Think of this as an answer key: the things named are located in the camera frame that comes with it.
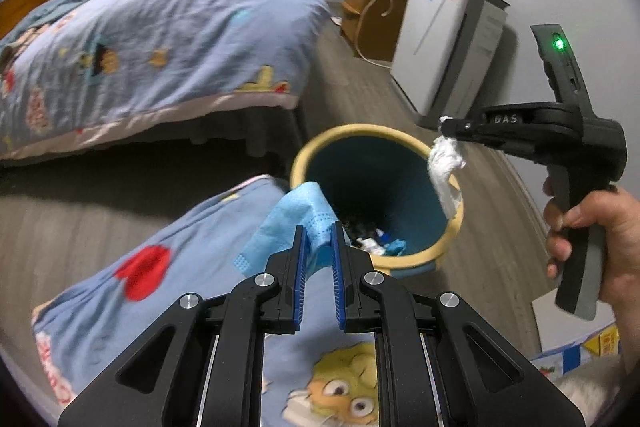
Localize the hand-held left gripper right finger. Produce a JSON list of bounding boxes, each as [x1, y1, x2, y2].
[[332, 221, 586, 427]]

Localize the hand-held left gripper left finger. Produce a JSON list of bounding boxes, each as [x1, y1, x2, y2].
[[57, 224, 307, 427]]

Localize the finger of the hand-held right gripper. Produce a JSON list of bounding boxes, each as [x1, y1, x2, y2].
[[439, 104, 584, 146]]

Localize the black plastic bag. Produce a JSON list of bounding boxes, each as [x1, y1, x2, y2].
[[340, 217, 382, 248]]

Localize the white tissue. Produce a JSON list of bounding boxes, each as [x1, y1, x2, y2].
[[427, 117, 469, 221]]

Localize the blue face mask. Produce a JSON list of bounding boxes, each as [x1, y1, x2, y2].
[[240, 181, 342, 281]]

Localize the blue bin with yellow rim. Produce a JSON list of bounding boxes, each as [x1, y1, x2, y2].
[[290, 123, 466, 273]]

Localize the person's right forearm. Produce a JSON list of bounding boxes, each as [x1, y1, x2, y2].
[[612, 299, 640, 376]]

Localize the person's right hand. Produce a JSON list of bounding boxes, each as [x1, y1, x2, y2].
[[542, 177, 640, 309]]

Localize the cartoon printed pillow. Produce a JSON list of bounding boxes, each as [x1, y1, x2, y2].
[[31, 174, 382, 427]]

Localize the white air purifier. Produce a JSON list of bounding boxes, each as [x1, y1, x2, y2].
[[390, 0, 511, 130]]

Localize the wooden cabinet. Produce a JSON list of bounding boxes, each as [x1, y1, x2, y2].
[[341, 0, 412, 64]]

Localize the colourful cardboard box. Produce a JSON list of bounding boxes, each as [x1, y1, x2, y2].
[[530, 324, 622, 379]]

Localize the grey fleece cloth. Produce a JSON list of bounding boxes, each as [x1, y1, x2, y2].
[[554, 357, 632, 427]]

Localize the cartoon printed duvet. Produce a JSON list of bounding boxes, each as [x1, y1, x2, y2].
[[0, 0, 332, 160]]

